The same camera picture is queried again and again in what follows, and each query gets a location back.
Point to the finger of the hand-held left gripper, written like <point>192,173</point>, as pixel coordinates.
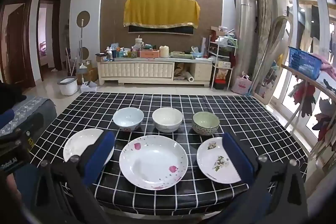
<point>13,158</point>

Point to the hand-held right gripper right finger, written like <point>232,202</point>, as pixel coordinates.
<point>236,158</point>

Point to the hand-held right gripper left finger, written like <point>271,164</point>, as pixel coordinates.
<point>99,158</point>

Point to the white plate green floral print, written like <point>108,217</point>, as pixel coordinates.
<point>210,163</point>

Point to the plain white plate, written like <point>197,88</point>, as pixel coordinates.
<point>76,144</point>

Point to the green patterned bowl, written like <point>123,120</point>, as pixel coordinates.
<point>206,121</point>

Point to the blue white bowl red print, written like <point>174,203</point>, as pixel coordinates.
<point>126,116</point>

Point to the white plate pink petals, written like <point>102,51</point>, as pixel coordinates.
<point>153,161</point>

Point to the plain white bowl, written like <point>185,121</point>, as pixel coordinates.
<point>167,117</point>

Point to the black checkered tablecloth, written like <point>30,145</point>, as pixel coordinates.
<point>183,195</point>

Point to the dark cloth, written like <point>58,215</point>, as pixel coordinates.
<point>9,92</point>

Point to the white dustpan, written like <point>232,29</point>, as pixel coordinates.
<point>88,87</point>

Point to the pink bag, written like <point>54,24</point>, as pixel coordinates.
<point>242,86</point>

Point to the white grey mop bucket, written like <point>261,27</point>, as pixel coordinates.
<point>67,86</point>

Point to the stacked cardboard boxes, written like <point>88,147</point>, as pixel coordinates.
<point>92,71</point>

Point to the hanging clothes on rack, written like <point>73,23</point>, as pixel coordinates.
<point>304,98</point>

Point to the white paper roll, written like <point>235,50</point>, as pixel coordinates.
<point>189,79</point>

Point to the cream tv cabinet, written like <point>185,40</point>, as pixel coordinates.
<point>136,70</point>

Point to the broom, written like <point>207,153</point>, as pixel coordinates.
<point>69,64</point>

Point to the small cardboard box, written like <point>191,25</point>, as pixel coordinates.
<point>101,58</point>

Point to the white metal shelf rack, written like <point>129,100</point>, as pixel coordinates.
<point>221,56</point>

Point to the light blue basin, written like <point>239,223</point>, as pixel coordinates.
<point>197,54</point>

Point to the brown wooden door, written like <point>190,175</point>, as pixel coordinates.
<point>15,43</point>

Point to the pink box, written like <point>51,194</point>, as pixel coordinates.
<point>149,54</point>

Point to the silver tower air conditioner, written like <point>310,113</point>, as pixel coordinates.
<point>245,43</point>

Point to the white mop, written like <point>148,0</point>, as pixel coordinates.
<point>82,43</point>

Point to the blue plastic basket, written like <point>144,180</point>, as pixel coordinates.
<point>304,62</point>

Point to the white kettle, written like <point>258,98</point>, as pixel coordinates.
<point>139,44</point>

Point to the beige plastic jug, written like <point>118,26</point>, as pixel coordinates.
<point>163,51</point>

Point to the black television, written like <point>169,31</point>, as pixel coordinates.
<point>157,29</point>

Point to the beige patterned curtain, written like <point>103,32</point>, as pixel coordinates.
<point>262,16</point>

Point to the sliding glass door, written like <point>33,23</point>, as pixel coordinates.
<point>302,16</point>

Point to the yellow cloth cover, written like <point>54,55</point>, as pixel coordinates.
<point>160,11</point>

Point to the brown round wall decor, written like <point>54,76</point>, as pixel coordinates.
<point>83,19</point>
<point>85,52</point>

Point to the brown door frame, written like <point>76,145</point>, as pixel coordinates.
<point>59,37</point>

